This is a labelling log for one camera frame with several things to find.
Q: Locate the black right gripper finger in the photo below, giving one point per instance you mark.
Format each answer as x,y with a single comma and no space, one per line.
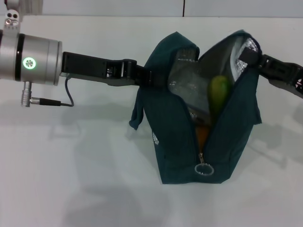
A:
279,69
249,56

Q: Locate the orange pear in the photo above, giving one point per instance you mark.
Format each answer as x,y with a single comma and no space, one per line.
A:
202,137

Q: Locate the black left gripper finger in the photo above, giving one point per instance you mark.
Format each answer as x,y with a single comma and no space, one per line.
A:
144,78

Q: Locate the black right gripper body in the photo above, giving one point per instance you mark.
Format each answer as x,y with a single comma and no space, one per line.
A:
297,86

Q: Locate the teal insulated lunch bag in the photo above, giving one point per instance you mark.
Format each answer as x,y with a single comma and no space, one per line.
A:
175,146

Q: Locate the green cucumber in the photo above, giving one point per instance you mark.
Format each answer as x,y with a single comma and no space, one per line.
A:
219,94

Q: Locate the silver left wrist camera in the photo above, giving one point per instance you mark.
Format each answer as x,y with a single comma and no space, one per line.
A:
13,19

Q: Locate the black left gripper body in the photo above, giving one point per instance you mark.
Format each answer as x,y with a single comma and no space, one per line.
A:
87,69

